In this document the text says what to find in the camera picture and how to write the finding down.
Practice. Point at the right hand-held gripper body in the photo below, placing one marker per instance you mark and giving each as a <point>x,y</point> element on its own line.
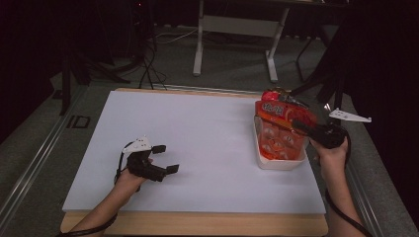
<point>327,136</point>

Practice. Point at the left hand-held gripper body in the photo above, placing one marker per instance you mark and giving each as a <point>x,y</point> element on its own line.
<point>145,164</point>

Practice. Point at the orange snack packet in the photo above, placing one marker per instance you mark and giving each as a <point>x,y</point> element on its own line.
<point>280,144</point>

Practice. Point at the white divided plastic box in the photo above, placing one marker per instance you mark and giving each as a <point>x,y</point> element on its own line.
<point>280,164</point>

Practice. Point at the red and black snack packet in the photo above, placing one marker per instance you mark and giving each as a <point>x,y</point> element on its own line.
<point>270,96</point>

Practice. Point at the person's right hand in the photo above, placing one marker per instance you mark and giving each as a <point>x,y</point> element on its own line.
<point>332,159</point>

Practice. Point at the person's left hand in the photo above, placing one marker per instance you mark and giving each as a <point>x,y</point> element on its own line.
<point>128,182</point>

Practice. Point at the black metal stand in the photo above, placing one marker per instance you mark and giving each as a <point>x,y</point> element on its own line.
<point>66,82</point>

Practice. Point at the metal floor rail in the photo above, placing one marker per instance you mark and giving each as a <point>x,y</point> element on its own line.
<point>365,200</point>
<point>39,148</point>

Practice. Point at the white metal desk frame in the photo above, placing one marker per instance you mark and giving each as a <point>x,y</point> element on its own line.
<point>237,25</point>

